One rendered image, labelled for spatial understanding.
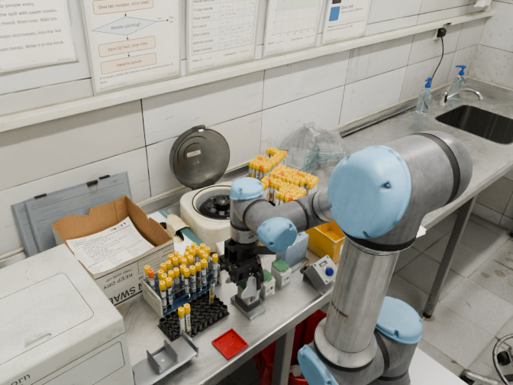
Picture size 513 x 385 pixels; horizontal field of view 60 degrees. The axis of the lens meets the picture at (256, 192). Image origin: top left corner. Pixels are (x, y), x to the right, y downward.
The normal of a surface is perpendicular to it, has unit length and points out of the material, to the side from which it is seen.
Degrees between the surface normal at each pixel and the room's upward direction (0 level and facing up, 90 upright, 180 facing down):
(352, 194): 83
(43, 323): 0
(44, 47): 92
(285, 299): 0
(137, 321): 0
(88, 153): 90
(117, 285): 87
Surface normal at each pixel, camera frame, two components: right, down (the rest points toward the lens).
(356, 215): -0.83, 0.16
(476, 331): 0.04, -0.84
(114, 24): 0.66, 0.49
